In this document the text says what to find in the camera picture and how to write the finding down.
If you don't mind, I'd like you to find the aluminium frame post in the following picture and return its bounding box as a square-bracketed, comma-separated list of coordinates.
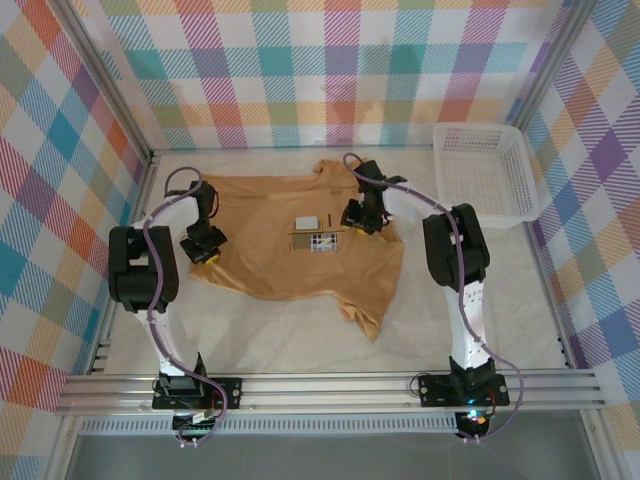
[508, 0, 599, 130]
[49, 0, 156, 164]

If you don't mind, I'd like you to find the aluminium side rail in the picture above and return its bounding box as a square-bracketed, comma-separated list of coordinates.
[522, 219, 582, 370]
[87, 152, 161, 376]

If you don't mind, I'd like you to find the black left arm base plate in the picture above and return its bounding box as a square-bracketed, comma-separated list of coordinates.
[151, 377, 244, 412]

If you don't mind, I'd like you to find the slotted grey cable duct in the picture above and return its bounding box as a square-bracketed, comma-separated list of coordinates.
[78, 417, 460, 437]

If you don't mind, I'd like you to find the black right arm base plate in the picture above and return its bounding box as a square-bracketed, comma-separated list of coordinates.
[417, 372, 511, 408]

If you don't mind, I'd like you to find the tan t-shirt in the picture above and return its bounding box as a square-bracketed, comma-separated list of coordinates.
[188, 158, 406, 344]

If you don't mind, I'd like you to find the white plastic mesh basket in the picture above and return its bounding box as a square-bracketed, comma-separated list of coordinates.
[432, 122, 545, 231]

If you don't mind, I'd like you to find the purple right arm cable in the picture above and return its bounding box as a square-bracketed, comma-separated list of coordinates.
[342, 152, 526, 444]

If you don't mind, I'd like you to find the long aluminium mounting rail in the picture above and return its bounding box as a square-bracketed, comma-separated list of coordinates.
[53, 368, 610, 417]

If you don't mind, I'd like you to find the aluminium frame leg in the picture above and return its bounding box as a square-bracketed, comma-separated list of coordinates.
[45, 414, 84, 480]
[581, 407, 620, 480]

